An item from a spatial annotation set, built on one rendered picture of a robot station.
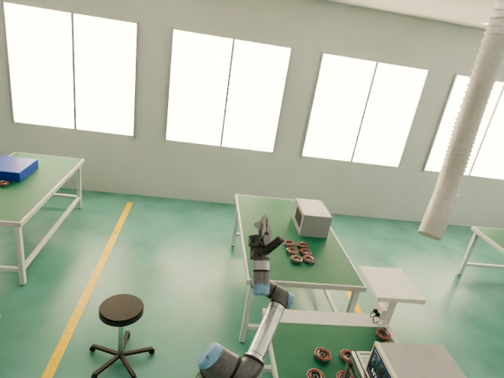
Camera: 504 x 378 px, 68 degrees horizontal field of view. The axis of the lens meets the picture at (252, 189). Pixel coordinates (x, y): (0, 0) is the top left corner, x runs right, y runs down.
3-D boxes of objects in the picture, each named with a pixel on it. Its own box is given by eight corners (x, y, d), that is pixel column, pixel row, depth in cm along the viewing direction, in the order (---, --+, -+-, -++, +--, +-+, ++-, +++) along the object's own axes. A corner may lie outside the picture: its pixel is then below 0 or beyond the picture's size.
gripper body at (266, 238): (248, 233, 175) (247, 259, 171) (264, 232, 170) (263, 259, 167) (256, 235, 181) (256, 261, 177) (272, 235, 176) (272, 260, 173)
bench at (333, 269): (235, 346, 350) (247, 279, 322) (228, 243, 520) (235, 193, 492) (346, 350, 367) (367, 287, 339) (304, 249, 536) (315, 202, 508)
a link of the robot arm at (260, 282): (250, 295, 172) (253, 295, 163) (251, 270, 175) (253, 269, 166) (268, 295, 172) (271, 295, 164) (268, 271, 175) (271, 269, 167)
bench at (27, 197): (-73, 282, 366) (-87, 214, 338) (19, 201, 540) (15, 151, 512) (26, 288, 379) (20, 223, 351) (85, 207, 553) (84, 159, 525)
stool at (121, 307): (78, 381, 293) (76, 325, 272) (96, 334, 338) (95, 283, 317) (149, 382, 301) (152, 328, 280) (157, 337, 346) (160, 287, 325)
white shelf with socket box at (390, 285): (361, 349, 267) (378, 297, 250) (343, 313, 301) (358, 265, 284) (406, 351, 272) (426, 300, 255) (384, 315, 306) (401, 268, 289)
